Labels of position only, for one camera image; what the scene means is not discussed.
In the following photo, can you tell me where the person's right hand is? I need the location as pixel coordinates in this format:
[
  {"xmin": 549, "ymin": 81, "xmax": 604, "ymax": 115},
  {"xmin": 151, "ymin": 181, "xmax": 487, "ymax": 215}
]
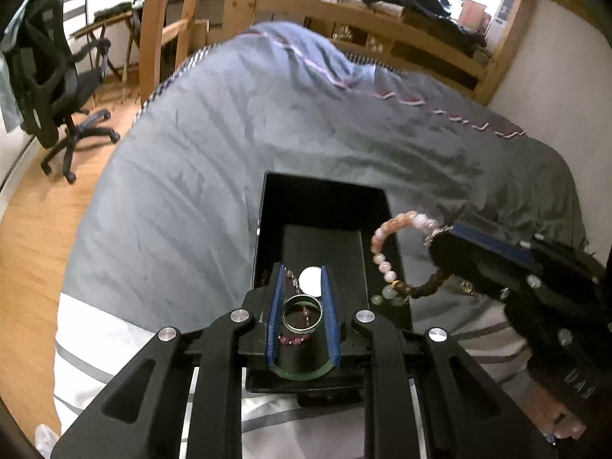
[{"xmin": 526, "ymin": 378, "xmax": 594, "ymax": 443}]

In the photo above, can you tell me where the black office chair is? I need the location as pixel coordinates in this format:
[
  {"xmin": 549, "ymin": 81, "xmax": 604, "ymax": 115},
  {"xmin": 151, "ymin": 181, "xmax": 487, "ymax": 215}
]
[{"xmin": 2, "ymin": 0, "xmax": 122, "ymax": 184}]

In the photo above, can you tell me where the white striped bed sheet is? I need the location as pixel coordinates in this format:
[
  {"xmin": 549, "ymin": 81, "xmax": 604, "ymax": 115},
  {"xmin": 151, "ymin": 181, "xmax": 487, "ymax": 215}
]
[{"xmin": 52, "ymin": 291, "xmax": 548, "ymax": 459}]

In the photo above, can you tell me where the wooden folding table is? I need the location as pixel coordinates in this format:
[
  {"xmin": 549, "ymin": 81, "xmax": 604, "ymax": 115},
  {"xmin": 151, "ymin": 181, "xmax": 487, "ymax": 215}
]
[{"xmin": 71, "ymin": 6, "xmax": 144, "ymax": 88}]

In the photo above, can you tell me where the black jewelry box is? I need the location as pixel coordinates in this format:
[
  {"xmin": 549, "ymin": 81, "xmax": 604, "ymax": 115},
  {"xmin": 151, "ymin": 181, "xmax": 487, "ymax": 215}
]
[{"xmin": 245, "ymin": 171, "xmax": 415, "ymax": 408}]

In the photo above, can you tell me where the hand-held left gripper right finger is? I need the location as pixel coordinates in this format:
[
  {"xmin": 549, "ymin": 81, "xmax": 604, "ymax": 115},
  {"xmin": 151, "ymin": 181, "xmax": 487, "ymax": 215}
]
[{"xmin": 320, "ymin": 263, "xmax": 560, "ymax": 459}]

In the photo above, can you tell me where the grey blanket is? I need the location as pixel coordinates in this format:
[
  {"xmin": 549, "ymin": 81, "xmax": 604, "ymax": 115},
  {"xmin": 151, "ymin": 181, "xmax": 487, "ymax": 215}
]
[{"xmin": 60, "ymin": 21, "xmax": 594, "ymax": 345}]

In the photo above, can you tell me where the light blue cloth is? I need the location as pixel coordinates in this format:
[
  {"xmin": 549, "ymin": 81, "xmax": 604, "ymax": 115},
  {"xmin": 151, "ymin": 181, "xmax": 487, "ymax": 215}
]
[{"xmin": 0, "ymin": 0, "xmax": 30, "ymax": 135}]

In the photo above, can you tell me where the wooden bed frame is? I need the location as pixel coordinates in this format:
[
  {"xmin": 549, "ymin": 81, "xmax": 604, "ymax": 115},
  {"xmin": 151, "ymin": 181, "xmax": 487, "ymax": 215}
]
[{"xmin": 138, "ymin": 0, "xmax": 612, "ymax": 107}]

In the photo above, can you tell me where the white crumpled cloth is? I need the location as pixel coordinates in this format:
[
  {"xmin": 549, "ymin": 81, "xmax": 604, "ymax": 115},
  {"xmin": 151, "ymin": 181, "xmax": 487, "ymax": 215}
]
[{"xmin": 34, "ymin": 423, "xmax": 64, "ymax": 457}]

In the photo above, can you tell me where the pink beaded bracelet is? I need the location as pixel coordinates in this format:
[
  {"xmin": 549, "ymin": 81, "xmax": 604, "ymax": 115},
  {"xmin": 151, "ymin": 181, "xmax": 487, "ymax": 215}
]
[{"xmin": 369, "ymin": 210, "xmax": 452, "ymax": 308}]

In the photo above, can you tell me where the green jade bangle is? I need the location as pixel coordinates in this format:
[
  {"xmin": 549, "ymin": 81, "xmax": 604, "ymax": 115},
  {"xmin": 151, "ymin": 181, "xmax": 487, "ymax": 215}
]
[{"xmin": 264, "ymin": 360, "xmax": 339, "ymax": 383}]

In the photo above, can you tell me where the silver bangle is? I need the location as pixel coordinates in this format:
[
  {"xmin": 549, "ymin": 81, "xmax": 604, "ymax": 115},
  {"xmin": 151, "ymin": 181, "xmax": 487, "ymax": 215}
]
[{"xmin": 280, "ymin": 296, "xmax": 325, "ymax": 335}]

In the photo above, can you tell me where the white round pendant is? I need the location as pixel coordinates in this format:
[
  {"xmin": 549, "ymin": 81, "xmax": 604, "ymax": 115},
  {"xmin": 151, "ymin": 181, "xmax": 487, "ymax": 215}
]
[{"xmin": 298, "ymin": 266, "xmax": 324, "ymax": 298}]

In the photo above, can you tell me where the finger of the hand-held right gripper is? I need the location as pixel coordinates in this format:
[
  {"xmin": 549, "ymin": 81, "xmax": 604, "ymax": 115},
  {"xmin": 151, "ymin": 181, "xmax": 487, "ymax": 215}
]
[
  {"xmin": 429, "ymin": 233, "xmax": 510, "ymax": 297},
  {"xmin": 447, "ymin": 222, "xmax": 543, "ymax": 269}
]

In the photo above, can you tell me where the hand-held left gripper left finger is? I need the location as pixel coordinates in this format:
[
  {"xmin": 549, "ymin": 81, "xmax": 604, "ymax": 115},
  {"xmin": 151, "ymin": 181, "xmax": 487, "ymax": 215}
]
[{"xmin": 50, "ymin": 262, "xmax": 288, "ymax": 459}]

